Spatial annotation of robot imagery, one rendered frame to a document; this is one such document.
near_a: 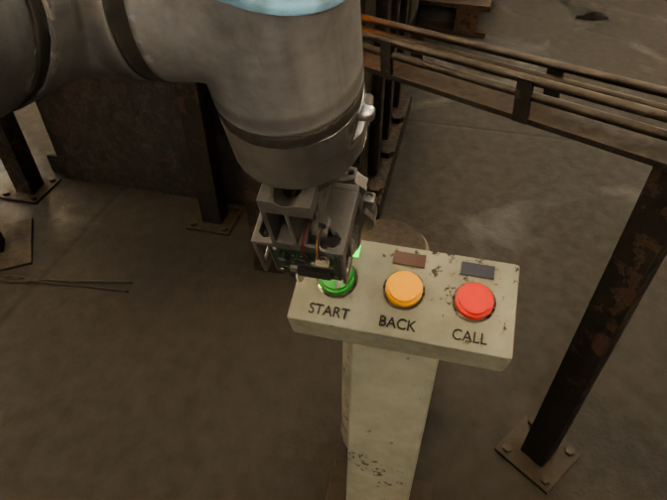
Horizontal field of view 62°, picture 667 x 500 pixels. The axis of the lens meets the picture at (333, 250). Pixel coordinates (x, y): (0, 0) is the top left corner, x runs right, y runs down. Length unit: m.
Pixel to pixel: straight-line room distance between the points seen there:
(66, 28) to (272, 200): 0.15
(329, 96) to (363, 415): 0.53
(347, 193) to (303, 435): 0.82
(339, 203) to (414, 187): 1.36
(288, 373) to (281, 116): 1.01
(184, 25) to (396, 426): 0.60
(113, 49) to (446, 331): 0.43
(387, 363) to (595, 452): 0.70
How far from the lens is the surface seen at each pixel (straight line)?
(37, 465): 1.30
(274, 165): 0.33
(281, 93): 0.28
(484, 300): 0.60
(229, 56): 0.27
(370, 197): 0.46
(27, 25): 0.26
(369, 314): 0.60
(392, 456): 0.84
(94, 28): 0.29
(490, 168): 1.92
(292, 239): 0.40
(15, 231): 1.82
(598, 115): 0.74
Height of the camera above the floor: 1.04
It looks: 43 degrees down
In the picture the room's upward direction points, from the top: straight up
